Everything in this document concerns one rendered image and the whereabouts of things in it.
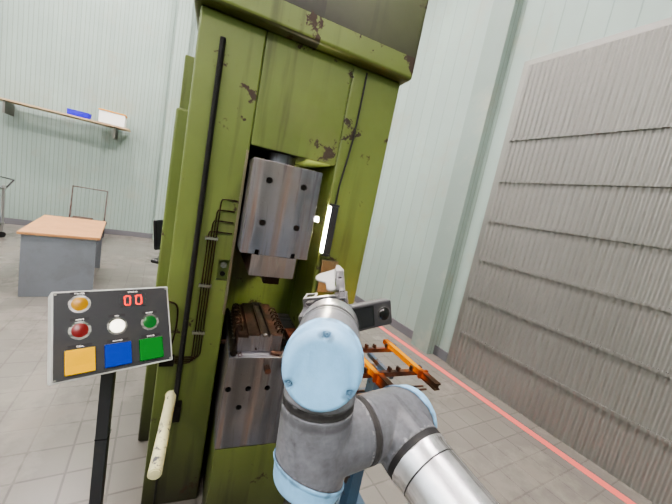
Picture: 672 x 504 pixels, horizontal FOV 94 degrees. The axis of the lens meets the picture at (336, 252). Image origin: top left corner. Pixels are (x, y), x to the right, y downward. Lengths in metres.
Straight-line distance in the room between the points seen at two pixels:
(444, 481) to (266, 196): 1.15
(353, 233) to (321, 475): 1.34
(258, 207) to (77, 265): 3.59
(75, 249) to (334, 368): 4.45
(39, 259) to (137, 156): 4.60
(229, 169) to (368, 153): 0.68
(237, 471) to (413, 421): 1.43
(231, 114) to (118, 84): 7.57
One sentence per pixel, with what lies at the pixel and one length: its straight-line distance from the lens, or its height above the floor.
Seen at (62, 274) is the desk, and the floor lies 0.27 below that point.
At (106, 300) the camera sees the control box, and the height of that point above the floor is 1.17.
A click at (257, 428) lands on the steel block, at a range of 1.70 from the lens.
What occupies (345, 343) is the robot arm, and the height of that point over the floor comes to 1.49.
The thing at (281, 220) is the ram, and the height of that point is 1.53.
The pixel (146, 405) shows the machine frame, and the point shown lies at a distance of 2.38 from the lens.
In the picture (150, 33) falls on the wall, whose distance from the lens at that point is 9.30.
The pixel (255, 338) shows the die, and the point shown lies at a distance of 1.52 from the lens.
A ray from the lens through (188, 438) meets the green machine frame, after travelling 1.95.
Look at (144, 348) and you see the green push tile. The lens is 1.34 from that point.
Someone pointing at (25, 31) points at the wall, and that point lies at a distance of 9.40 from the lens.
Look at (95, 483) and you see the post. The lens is 1.76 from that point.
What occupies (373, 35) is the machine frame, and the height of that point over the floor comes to 2.42.
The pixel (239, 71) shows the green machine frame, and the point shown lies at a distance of 1.56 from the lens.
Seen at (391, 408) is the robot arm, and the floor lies 1.37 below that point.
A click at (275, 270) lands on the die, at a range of 1.42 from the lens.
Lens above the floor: 1.63
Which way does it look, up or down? 8 degrees down
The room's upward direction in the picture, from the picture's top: 11 degrees clockwise
